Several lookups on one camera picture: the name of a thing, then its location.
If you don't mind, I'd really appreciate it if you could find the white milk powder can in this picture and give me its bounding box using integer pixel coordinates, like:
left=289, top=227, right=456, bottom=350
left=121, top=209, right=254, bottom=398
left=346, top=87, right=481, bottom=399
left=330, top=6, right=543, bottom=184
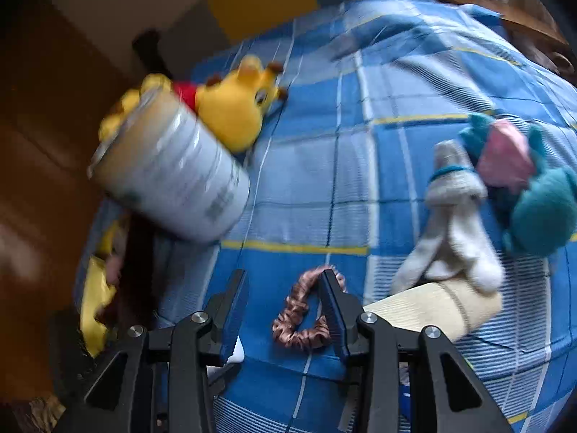
left=88, top=88, right=250, bottom=244

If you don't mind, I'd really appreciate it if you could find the brown leopard scrunchie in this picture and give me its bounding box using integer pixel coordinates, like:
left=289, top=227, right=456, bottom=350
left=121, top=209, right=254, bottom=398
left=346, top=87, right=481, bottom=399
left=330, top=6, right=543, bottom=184
left=272, top=265, right=346, bottom=351

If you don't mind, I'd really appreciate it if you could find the teal plush toy pink dress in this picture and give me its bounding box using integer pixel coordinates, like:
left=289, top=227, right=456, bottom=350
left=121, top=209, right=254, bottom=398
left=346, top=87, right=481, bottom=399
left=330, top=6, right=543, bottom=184
left=460, top=113, right=576, bottom=257

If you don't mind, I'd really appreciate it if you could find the cream knit sock bundle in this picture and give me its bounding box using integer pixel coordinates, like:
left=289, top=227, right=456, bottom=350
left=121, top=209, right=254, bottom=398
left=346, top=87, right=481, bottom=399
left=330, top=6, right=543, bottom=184
left=364, top=277, right=503, bottom=342

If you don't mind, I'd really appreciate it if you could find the grey white sock bundle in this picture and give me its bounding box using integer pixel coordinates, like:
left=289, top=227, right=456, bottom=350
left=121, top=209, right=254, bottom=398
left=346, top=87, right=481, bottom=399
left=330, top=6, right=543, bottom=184
left=390, top=140, right=505, bottom=294

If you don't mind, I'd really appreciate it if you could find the blue plaid bed sheet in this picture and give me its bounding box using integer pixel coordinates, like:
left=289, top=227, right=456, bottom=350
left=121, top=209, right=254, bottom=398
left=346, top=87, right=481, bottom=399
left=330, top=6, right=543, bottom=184
left=109, top=0, right=576, bottom=432

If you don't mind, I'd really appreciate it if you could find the yellow giraffe plush toy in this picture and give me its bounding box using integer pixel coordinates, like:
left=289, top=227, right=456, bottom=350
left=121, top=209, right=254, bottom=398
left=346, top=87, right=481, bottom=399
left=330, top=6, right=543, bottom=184
left=98, top=54, right=289, bottom=153

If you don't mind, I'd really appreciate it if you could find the wooden desk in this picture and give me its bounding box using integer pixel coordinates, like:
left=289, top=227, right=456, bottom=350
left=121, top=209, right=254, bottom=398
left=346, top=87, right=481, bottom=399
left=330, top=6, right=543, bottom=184
left=438, top=0, right=570, bottom=49

